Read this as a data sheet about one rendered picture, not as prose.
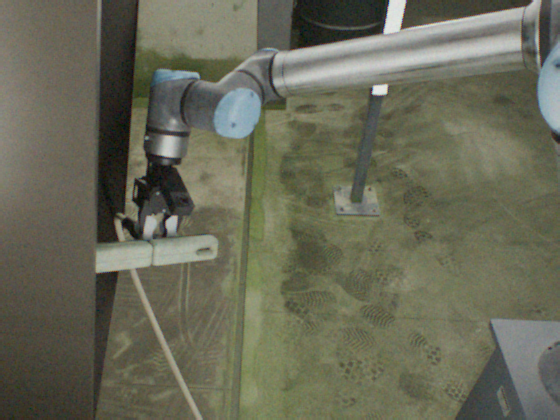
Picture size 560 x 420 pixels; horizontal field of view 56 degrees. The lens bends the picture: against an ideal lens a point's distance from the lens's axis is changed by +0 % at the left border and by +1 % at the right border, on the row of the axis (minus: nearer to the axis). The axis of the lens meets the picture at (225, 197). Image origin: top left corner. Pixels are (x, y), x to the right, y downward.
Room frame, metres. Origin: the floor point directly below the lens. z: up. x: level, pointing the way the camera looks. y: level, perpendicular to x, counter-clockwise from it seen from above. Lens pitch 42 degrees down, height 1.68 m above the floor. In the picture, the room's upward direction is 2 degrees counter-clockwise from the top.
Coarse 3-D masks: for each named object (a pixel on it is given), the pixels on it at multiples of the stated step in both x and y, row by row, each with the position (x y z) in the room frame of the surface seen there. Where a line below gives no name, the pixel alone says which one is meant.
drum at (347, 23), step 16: (304, 0) 3.29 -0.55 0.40; (320, 0) 3.15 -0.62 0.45; (336, 0) 3.09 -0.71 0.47; (352, 0) 3.06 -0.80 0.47; (368, 0) 3.07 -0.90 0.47; (384, 0) 3.14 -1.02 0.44; (304, 16) 3.26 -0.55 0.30; (320, 16) 3.14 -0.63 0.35; (336, 16) 3.08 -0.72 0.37; (352, 16) 3.06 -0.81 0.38; (368, 16) 3.08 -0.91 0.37; (304, 32) 3.25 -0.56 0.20; (320, 32) 3.13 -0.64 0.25; (336, 32) 3.08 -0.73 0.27; (352, 32) 3.06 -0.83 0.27; (368, 32) 3.09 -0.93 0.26; (304, 48) 3.24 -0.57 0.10
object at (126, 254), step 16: (128, 224) 0.84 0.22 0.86; (128, 240) 0.71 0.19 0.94; (160, 240) 0.72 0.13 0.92; (176, 240) 0.73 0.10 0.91; (192, 240) 0.74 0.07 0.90; (208, 240) 0.75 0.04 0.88; (112, 256) 0.65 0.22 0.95; (128, 256) 0.67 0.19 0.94; (144, 256) 0.68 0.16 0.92; (160, 256) 0.69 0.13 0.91; (176, 256) 0.70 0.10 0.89; (192, 256) 0.72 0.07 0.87; (208, 256) 0.73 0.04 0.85; (96, 272) 0.63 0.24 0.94
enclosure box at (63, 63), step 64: (0, 0) 0.50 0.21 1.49; (64, 0) 0.50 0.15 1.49; (128, 0) 1.10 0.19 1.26; (0, 64) 0.50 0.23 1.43; (64, 64) 0.50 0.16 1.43; (128, 64) 1.10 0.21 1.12; (0, 128) 0.50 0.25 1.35; (64, 128) 0.50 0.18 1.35; (128, 128) 1.10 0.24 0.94; (0, 192) 0.50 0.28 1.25; (64, 192) 0.50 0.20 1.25; (0, 256) 0.50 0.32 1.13; (64, 256) 0.50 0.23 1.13; (0, 320) 0.50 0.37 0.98; (64, 320) 0.50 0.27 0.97; (0, 384) 0.50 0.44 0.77; (64, 384) 0.50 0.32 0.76
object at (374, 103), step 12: (384, 12) 1.83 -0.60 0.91; (372, 96) 1.79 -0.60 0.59; (372, 108) 1.79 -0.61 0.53; (372, 120) 1.79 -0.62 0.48; (372, 132) 1.79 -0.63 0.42; (360, 144) 1.82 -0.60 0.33; (372, 144) 1.78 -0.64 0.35; (360, 156) 1.79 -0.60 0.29; (360, 168) 1.79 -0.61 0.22; (360, 180) 1.79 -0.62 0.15; (360, 192) 1.79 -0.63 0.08
